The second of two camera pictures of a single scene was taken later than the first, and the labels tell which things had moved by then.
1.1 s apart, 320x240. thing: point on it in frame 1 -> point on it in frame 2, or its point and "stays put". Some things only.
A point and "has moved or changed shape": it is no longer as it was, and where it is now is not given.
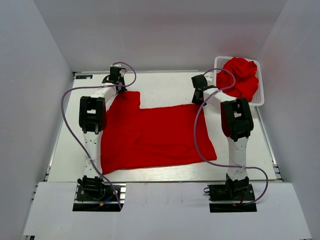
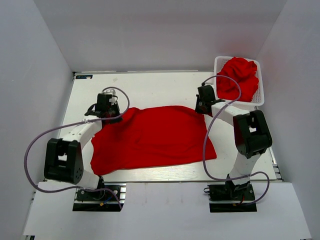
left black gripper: [123, 90] -> [116, 106]
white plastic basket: [258, 98] stays put
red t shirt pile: [246, 82] stays put
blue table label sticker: [83, 77] stays put
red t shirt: [135, 137] has moved or changed shape
